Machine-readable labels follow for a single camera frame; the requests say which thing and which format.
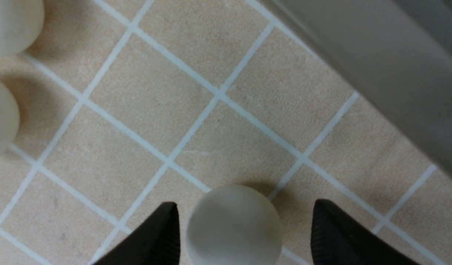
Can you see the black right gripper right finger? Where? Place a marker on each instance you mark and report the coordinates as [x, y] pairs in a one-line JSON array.
[[338, 239]]

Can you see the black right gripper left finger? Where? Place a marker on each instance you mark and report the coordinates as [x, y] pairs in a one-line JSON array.
[[157, 241]]

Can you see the white ping-pong ball front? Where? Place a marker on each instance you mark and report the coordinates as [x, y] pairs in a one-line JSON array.
[[233, 225]]

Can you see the white ping-pong ball with logo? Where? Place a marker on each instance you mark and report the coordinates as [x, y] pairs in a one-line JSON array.
[[9, 117]]

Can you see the plain white ping-pong ball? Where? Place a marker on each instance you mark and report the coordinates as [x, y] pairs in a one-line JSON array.
[[21, 22]]

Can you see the olive green plastic bin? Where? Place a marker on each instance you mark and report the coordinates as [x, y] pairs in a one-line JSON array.
[[395, 53]]

